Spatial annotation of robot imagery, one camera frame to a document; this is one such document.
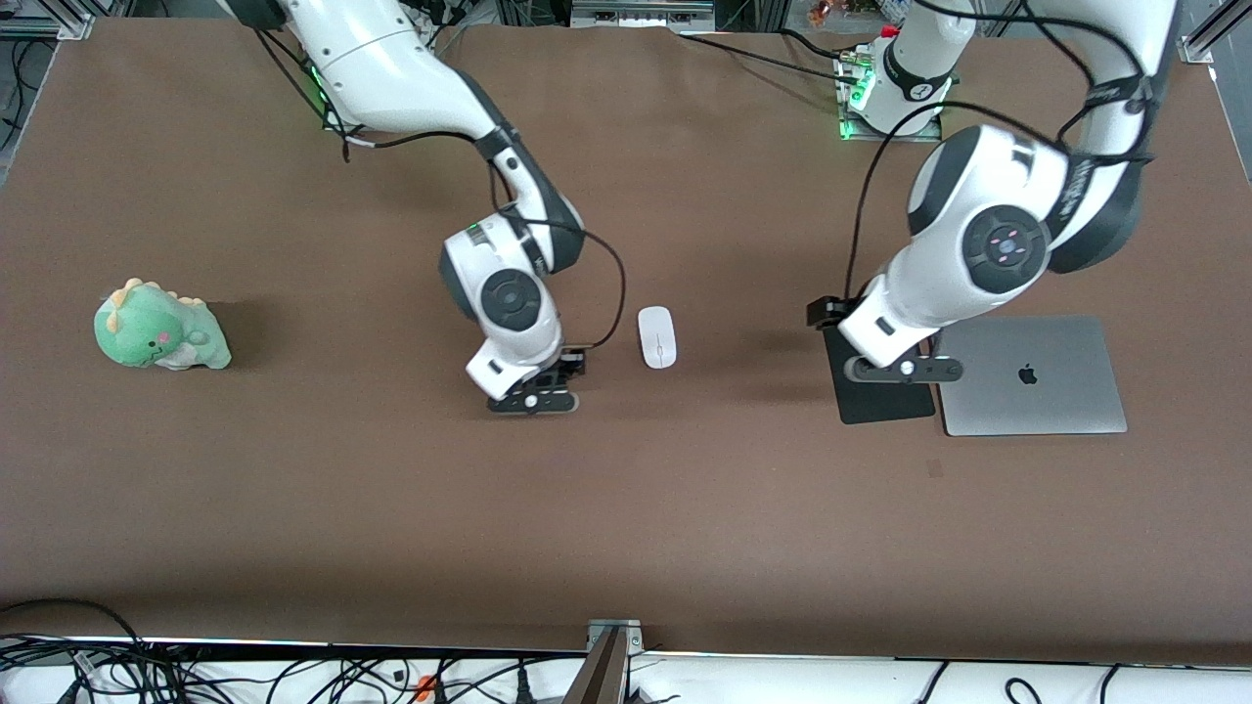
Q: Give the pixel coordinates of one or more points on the aluminium frame rail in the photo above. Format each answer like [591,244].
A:
[641,12]

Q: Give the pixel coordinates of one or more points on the green dinosaur plush toy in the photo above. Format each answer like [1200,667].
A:
[156,332]

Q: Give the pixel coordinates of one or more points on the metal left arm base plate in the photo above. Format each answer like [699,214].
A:
[934,129]

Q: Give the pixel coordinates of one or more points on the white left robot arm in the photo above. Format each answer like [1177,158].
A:
[1007,244]

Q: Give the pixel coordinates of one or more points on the white computer mouse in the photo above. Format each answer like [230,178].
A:
[657,337]

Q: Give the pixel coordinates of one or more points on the black mouse pad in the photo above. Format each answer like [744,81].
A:
[880,403]

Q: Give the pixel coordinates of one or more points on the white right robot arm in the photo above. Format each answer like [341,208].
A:
[391,68]

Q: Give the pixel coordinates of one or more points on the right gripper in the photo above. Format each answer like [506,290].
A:
[568,365]

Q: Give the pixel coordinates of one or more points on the silver laptop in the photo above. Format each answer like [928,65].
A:
[1027,386]

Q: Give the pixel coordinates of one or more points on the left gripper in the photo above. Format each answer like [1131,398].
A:
[825,312]

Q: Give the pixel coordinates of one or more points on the metal table bracket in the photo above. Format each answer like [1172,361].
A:
[611,655]

